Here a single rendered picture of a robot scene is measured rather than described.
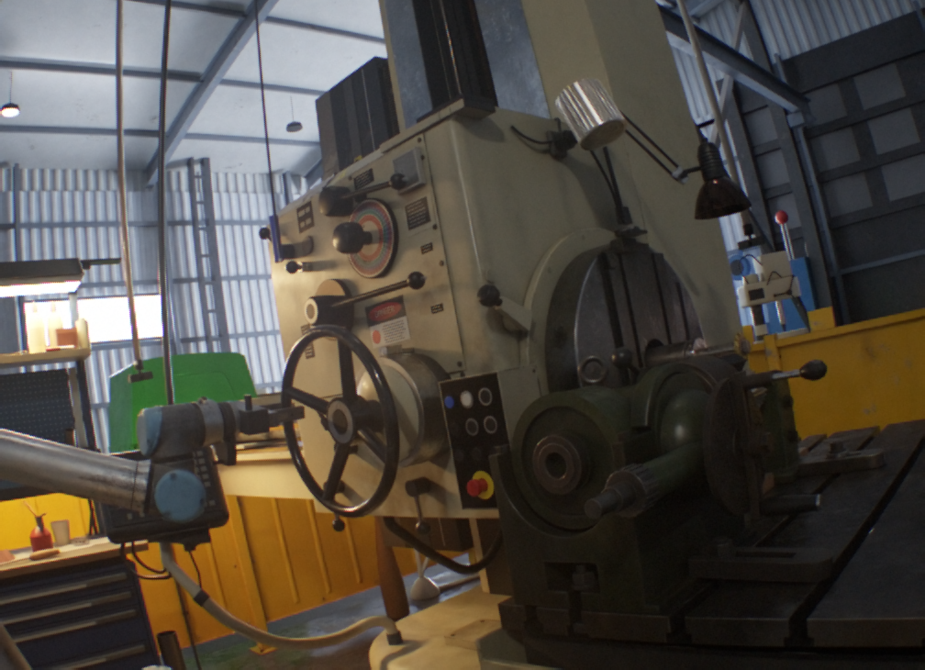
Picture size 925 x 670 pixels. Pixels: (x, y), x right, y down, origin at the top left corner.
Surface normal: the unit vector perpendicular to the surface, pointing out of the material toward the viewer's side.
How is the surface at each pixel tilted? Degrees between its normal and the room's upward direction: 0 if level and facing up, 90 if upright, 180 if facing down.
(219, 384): 84
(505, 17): 90
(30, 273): 58
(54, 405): 90
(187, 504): 92
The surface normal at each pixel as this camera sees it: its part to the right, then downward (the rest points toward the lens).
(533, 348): 0.68, -0.19
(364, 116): -0.71, 0.06
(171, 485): 0.49, -0.15
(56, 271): 0.44, -0.68
